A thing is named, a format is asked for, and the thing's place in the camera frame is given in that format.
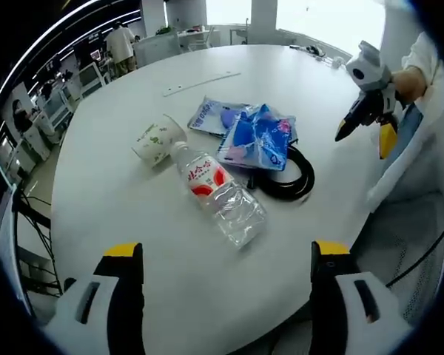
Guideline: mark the clear plastic water bottle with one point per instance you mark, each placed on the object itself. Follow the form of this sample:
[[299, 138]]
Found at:
[[218, 192]]

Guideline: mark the blue plastic bag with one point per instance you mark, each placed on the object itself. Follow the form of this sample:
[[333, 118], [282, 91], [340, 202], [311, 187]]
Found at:
[[259, 138]]

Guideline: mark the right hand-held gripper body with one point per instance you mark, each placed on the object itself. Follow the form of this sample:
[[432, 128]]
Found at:
[[373, 75]]

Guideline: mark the white round table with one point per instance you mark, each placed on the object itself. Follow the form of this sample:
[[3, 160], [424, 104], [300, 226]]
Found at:
[[207, 185]]

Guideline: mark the light blue printed plastic packet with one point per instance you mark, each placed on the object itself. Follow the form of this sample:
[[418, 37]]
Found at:
[[211, 118]]

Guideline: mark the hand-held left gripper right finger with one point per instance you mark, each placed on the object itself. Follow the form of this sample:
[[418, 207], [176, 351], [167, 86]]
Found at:
[[351, 296]]

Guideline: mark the white paper cup green print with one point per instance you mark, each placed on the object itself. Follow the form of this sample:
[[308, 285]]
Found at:
[[159, 141]]

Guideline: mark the black metal frame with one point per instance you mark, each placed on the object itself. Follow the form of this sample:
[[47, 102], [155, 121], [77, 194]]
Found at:
[[35, 244]]

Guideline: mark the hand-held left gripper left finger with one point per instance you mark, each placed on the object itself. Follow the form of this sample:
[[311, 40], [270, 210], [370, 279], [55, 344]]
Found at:
[[96, 296]]

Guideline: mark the small dark items on table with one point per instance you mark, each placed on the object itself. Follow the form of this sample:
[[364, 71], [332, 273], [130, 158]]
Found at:
[[314, 50]]

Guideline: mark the person's right hand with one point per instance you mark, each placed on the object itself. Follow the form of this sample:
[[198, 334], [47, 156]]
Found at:
[[408, 83]]

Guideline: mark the white flat strip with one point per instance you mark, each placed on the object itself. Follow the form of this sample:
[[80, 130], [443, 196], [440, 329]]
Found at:
[[200, 83]]

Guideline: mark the white mesh office chair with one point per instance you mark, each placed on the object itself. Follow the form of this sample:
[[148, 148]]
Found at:
[[403, 266]]

